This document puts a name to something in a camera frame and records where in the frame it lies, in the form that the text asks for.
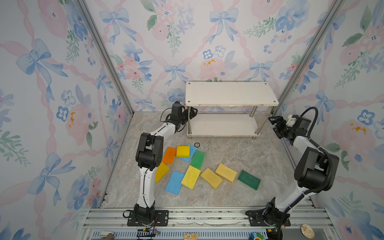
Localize dark green scouring sponge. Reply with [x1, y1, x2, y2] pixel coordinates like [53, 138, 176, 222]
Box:
[238, 170, 261, 191]

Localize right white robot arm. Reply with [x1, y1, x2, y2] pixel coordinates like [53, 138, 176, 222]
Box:
[246, 115, 339, 228]

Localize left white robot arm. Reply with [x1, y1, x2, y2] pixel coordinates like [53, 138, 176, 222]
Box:
[123, 101, 198, 228]

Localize small yellow sponge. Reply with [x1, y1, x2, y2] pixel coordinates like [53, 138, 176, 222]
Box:
[176, 146, 191, 158]

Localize blue sponge back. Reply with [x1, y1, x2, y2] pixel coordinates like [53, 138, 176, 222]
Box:
[180, 144, 198, 163]

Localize blue sponge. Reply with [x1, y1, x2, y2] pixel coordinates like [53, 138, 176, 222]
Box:
[180, 144, 198, 163]
[166, 171, 185, 196]

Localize orange sponge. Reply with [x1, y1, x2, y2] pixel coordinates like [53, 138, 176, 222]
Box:
[162, 147, 177, 165]

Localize light green sponge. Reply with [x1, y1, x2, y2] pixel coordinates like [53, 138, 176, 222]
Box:
[191, 151, 206, 170]

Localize bright yellow porous sponge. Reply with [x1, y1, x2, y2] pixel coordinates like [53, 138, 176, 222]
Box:
[181, 166, 201, 190]

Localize blue sponge front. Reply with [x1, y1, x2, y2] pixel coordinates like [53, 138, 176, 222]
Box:
[166, 171, 185, 196]

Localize round wooden disc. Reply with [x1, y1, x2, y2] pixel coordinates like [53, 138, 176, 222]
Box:
[301, 224, 315, 240]

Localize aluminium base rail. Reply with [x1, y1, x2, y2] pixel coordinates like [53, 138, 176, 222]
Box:
[78, 203, 341, 240]

